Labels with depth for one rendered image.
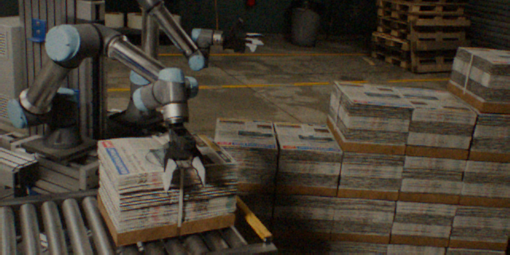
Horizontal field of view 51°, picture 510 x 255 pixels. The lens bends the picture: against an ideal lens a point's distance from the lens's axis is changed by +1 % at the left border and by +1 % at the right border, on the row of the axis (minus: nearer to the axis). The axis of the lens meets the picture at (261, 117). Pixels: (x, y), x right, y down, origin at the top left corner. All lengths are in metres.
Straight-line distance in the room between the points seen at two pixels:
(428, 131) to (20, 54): 1.86
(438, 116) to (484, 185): 0.42
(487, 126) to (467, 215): 0.45
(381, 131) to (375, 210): 0.40
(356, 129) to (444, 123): 0.40
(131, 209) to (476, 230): 1.78
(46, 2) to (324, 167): 1.40
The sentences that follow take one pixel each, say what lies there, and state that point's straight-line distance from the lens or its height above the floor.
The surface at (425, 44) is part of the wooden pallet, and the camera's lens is 8.56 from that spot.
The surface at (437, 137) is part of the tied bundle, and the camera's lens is 2.52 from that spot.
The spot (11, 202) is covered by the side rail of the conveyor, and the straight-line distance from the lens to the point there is 1.95.
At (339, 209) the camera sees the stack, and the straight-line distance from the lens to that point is 2.54.
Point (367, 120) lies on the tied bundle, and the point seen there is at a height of 0.99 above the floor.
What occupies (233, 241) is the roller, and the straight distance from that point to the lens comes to 1.71.
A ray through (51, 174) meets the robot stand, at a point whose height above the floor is 0.70.
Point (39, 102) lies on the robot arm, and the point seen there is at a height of 1.05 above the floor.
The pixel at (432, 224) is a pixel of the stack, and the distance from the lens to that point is 2.72.
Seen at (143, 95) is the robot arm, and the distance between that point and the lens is 1.64.
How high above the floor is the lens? 1.69
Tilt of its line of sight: 18 degrees down
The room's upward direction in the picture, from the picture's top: 6 degrees clockwise
